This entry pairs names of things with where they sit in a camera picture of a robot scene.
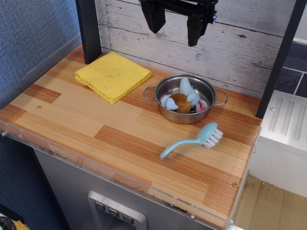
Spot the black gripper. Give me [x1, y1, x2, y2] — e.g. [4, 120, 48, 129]
[141, 0, 218, 47]

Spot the blue brown plush toy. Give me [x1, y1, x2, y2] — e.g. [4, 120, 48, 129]
[160, 77, 208, 114]

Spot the stainless steel pan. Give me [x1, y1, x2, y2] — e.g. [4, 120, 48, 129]
[143, 74, 228, 124]

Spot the yellow folded cloth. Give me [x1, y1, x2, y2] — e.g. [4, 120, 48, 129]
[74, 52, 152, 104]

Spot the light blue dish brush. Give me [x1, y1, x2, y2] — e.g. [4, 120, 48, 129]
[160, 122, 224, 159]

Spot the white toy sink drainboard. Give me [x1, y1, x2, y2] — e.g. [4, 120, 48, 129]
[248, 91, 307, 197]

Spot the clear acrylic table edge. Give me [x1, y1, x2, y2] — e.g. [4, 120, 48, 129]
[0, 116, 261, 230]

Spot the grey cabinet with dispenser panel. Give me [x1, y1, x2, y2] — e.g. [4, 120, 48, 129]
[34, 148, 229, 230]

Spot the yellow object bottom left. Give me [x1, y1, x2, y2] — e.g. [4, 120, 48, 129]
[12, 220, 30, 230]

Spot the dark left vertical post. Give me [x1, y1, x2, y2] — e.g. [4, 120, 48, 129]
[75, 0, 102, 64]

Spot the dark vertical post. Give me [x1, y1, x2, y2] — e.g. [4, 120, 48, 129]
[75, 0, 102, 64]
[256, 0, 307, 119]

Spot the dark right vertical post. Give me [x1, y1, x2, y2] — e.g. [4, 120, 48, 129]
[256, 0, 307, 119]

